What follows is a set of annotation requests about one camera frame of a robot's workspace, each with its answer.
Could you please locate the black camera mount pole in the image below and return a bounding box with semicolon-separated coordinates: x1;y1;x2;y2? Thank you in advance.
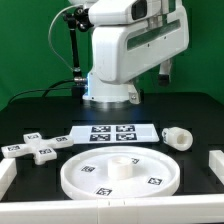
63;6;93;95

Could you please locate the white front fence rail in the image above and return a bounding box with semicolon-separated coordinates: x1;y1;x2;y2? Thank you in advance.
0;194;224;224

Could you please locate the white left fence rail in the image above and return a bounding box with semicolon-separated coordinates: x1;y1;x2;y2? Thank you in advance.
0;158;17;201

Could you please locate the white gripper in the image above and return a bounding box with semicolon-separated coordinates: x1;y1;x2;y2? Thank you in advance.
92;5;189;104

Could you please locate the black cable on table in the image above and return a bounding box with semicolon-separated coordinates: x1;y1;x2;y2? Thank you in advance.
7;78;84;105

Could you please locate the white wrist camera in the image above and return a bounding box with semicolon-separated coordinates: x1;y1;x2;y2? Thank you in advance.
88;0;162;25

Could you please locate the white marker plate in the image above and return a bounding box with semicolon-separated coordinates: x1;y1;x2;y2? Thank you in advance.
70;124;159;144

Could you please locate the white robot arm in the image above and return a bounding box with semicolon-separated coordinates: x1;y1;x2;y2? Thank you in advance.
68;0;189;105

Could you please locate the white round table top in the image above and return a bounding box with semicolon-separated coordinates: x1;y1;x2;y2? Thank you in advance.
60;146;180;200

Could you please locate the grey cable loop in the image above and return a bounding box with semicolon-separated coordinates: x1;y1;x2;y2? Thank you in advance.
48;4;81;73

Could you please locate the white cross-shaped table base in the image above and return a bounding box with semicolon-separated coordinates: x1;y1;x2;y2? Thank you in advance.
1;132;74;165

